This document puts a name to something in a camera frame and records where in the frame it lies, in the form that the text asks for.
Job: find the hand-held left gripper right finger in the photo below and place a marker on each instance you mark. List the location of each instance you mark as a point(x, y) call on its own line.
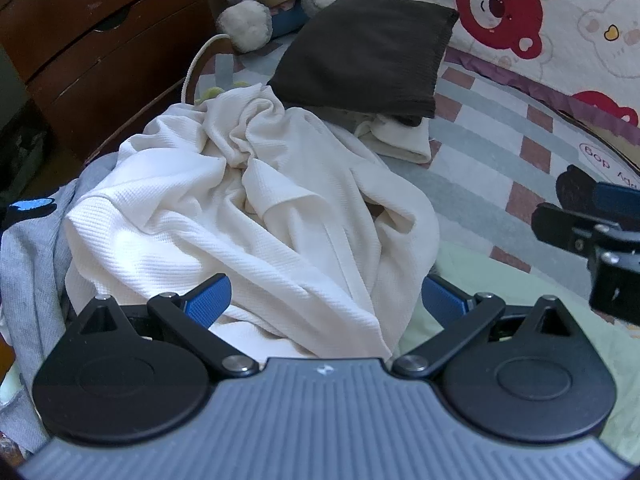
point(442, 302)

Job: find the grey garment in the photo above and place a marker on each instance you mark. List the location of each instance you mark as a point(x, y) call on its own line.
point(30, 270)

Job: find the brown wooden drawer cabinet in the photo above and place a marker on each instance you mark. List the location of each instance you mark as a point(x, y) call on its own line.
point(100, 60)

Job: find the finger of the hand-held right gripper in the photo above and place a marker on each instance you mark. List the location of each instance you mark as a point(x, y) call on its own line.
point(565, 227)
point(617, 205)

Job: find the red bear print quilt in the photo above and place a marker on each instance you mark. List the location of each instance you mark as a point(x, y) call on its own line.
point(550, 35)

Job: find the white waffle-knit garment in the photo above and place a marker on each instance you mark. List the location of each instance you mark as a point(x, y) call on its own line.
point(250, 210)

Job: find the dark brown folded cloth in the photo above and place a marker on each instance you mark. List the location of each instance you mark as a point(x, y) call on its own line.
point(360, 60)

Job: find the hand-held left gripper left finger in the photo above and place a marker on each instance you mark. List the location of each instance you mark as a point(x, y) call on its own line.
point(210, 300)

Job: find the light green cloth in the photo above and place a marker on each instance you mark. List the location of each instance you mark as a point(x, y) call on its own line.
point(500, 280)

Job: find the grey plush toy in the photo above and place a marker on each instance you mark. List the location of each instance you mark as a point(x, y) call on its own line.
point(250, 25)

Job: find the cream folded cloth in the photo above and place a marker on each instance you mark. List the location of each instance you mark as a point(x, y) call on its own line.
point(400, 140)

